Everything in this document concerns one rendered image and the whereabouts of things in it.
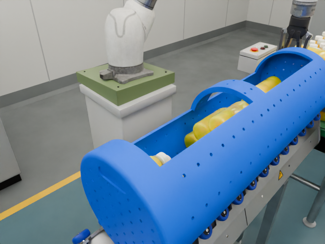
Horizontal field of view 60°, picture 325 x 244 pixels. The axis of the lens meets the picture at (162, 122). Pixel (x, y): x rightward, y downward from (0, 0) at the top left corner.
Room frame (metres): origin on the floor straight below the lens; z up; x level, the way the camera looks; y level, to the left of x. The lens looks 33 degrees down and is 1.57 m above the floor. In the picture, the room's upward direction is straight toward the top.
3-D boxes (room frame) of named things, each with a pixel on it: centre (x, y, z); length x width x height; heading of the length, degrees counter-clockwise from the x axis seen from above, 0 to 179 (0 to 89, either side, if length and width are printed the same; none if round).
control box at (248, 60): (1.39, -0.49, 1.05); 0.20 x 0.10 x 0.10; 136
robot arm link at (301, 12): (1.20, -0.57, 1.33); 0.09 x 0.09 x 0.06
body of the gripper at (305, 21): (1.20, -0.57, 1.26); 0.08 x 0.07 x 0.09; 46
